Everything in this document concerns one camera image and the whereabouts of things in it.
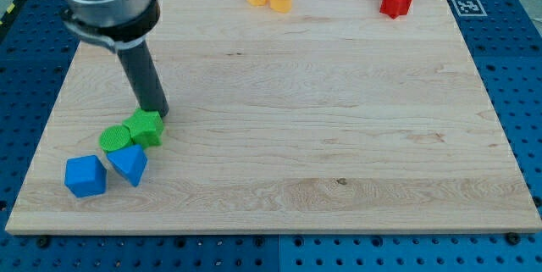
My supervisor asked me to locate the green star block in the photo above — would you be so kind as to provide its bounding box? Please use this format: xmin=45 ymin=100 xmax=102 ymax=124
xmin=122 ymin=108 xmax=164 ymax=148

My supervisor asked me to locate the light wooden board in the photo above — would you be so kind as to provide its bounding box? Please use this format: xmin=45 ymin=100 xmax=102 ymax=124
xmin=6 ymin=0 xmax=541 ymax=236

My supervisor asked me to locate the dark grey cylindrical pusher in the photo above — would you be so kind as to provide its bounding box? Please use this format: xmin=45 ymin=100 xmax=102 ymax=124
xmin=117 ymin=40 xmax=169 ymax=118

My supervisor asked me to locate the white fiducial marker tag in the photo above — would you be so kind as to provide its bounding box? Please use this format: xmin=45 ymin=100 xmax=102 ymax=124
xmin=451 ymin=0 xmax=487 ymax=17

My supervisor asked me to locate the blue cube block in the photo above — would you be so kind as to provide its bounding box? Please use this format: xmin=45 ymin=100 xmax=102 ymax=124
xmin=64 ymin=155 xmax=107 ymax=197

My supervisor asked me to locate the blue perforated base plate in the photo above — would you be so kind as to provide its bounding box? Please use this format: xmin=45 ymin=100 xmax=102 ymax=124
xmin=1 ymin=0 xmax=541 ymax=271

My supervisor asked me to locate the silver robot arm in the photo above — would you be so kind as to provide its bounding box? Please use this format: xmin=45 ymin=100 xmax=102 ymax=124
xmin=61 ymin=0 xmax=160 ymax=53

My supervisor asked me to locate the blue triangle block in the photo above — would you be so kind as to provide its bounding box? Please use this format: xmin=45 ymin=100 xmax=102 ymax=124
xmin=107 ymin=145 xmax=147 ymax=187

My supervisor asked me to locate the green cylinder block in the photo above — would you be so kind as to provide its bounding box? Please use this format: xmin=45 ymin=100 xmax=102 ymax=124
xmin=98 ymin=125 xmax=133 ymax=153

